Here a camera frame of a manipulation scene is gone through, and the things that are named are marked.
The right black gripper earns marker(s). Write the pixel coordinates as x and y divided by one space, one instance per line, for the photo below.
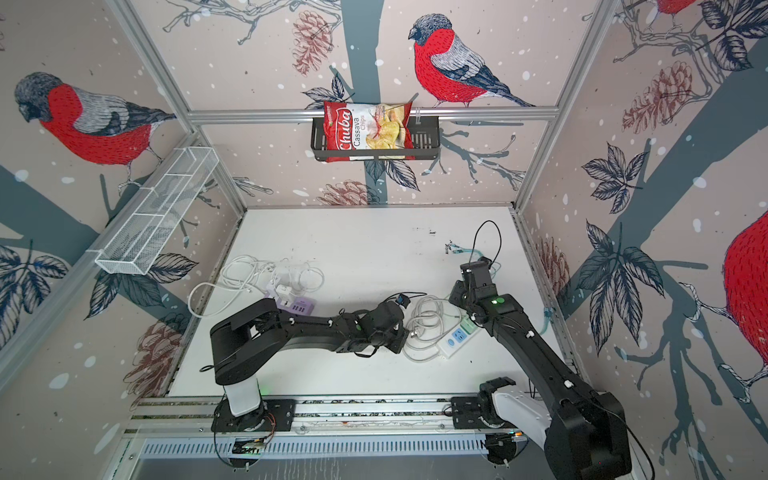
454 293

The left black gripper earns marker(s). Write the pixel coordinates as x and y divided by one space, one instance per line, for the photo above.
403 334

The white power strip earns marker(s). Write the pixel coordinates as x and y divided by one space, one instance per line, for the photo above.
453 340

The purple power strip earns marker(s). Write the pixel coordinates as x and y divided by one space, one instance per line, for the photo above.
298 305

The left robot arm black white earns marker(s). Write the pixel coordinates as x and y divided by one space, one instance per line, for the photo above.
248 339

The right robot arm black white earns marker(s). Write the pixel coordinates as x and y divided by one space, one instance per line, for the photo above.
582 432

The red cassava chips bag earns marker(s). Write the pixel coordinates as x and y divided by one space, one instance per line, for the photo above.
352 127

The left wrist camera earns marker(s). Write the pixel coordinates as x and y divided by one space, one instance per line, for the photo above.
403 300

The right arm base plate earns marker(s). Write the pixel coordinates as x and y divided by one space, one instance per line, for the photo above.
474 413

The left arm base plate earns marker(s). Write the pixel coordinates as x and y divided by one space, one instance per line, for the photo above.
273 415

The black wall basket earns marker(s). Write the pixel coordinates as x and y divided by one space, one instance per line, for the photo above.
418 140

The white wire mesh shelf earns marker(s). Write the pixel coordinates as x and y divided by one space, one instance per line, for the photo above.
141 238

